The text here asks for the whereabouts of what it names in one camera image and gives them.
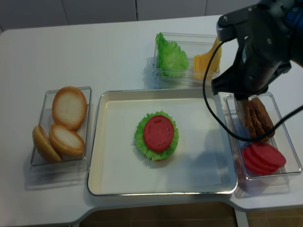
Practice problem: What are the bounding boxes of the white metal baking tray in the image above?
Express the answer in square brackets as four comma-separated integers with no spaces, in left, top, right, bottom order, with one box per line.
[88,88,238,196]

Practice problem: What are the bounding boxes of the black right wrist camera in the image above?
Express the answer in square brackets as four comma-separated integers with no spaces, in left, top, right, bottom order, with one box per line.
[216,6,252,42]

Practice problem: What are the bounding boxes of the bottom bun under lettuce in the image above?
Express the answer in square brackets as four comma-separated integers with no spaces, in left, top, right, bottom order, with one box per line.
[155,157,171,162]

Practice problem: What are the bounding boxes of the brown meat patties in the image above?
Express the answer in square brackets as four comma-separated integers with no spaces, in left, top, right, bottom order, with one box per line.
[243,97,274,138]

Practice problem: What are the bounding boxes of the clear patty and tomato container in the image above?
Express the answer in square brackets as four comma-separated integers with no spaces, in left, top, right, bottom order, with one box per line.
[224,95,303,197]

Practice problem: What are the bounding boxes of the red tomato slices in container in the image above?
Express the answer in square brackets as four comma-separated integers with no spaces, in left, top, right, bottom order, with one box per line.
[241,142,286,175]

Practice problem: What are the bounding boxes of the yellow cheese slices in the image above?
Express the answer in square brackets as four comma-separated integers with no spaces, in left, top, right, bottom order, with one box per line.
[194,38,222,80]

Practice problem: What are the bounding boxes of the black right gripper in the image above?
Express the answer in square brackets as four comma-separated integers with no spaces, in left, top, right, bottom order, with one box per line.
[211,9,290,127]

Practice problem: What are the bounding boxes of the middle bun half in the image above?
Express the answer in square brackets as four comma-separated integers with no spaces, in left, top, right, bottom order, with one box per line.
[49,124,85,157]

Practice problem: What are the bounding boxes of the upright bun half cut side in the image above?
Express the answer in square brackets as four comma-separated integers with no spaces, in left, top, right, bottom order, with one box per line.
[52,87,88,131]

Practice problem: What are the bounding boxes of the green lettuce leaves in container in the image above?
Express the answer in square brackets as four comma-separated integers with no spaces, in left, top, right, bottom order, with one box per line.
[155,33,189,77]

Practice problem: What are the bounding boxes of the clear lettuce and cheese container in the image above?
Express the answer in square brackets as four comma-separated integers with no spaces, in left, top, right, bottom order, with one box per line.
[153,33,217,89]

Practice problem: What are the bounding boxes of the red tomato slice on burger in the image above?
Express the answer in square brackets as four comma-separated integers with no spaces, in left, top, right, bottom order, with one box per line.
[143,115,174,152]

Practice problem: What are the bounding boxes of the green lettuce leaf on burger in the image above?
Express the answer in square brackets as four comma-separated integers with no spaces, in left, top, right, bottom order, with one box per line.
[134,111,179,161]

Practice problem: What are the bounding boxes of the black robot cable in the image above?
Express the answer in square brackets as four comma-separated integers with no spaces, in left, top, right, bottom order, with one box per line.
[202,40,303,142]

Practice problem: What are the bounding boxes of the clear plastic bun container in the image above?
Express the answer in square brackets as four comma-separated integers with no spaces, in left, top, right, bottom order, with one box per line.
[24,87,92,190]

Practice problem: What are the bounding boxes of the outer sesame bun half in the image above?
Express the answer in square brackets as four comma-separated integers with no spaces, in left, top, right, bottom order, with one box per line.
[32,125,62,163]

